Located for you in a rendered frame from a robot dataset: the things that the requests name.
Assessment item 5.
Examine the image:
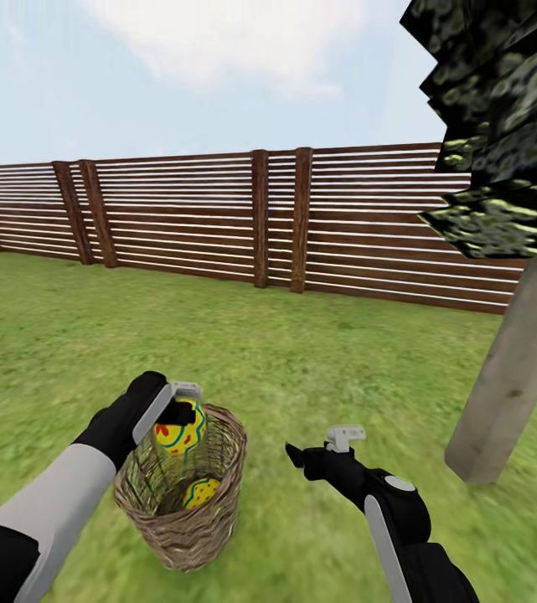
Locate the easter egg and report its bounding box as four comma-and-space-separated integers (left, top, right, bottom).
183, 479, 219, 511
154, 399, 205, 456

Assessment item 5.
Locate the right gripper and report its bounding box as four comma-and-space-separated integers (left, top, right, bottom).
285, 443, 358, 495

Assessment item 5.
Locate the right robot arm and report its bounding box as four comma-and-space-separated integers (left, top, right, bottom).
285, 425, 479, 603

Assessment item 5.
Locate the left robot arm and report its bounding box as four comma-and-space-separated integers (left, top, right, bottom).
0, 374, 204, 603

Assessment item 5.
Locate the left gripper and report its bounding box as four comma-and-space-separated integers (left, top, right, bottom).
157, 397, 195, 426

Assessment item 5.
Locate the wicker basket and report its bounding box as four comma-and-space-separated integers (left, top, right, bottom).
111, 404, 250, 574

